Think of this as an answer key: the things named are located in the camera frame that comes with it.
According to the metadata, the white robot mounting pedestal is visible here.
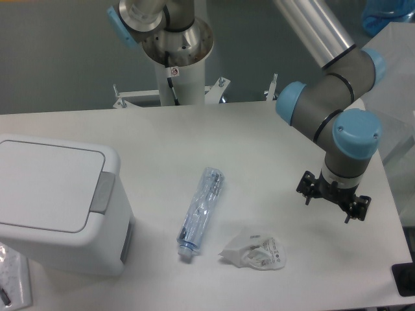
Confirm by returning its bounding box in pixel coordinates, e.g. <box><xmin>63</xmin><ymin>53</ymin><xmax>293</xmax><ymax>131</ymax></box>
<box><xmin>142</xmin><ymin>17</ymin><xmax>215</xmax><ymax>107</ymax></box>

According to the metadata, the clear plastic bag with paper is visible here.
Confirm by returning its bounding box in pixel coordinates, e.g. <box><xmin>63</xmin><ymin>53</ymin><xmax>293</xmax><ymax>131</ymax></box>
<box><xmin>1</xmin><ymin>243</ymin><xmax>32</xmax><ymax>310</ymax></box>

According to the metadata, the crumpled white plastic wrapper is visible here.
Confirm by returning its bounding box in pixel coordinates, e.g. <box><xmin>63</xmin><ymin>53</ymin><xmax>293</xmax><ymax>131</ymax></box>
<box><xmin>219</xmin><ymin>227</ymin><xmax>287</xmax><ymax>271</ymax></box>

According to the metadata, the white trash can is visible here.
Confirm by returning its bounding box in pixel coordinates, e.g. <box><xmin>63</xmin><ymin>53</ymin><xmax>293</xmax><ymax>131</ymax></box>
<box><xmin>1</xmin><ymin>133</ymin><xmax>135</xmax><ymax>275</ymax></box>

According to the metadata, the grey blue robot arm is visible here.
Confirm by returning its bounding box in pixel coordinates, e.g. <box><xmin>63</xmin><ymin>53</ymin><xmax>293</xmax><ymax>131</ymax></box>
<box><xmin>107</xmin><ymin>1</ymin><xmax>386</xmax><ymax>220</ymax></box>

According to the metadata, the crushed clear plastic bottle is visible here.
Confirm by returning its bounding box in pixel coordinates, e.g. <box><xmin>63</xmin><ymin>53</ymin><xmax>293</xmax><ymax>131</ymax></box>
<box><xmin>176</xmin><ymin>167</ymin><xmax>224</xmax><ymax>261</ymax></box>

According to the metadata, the white pedestal base frame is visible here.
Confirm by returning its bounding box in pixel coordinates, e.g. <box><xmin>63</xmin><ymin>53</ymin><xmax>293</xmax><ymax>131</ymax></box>
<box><xmin>112</xmin><ymin>73</ymin><xmax>279</xmax><ymax>109</ymax></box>

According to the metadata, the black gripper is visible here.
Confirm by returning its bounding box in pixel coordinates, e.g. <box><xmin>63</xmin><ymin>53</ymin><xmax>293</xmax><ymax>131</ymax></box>
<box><xmin>296</xmin><ymin>171</ymin><xmax>372</xmax><ymax>224</ymax></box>

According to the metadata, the black device at table edge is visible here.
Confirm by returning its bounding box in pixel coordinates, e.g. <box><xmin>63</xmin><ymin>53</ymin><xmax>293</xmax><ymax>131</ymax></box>
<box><xmin>392</xmin><ymin>262</ymin><xmax>414</xmax><ymax>297</ymax></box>

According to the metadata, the blue plastic bag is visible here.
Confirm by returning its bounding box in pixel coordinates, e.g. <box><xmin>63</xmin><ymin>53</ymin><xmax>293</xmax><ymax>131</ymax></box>
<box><xmin>361</xmin><ymin>0</ymin><xmax>414</xmax><ymax>37</ymax></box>

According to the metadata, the black cable on pedestal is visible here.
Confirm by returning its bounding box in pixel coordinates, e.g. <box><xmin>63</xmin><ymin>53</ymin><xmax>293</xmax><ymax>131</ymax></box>
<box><xmin>163</xmin><ymin>51</ymin><xmax>181</xmax><ymax>106</ymax></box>

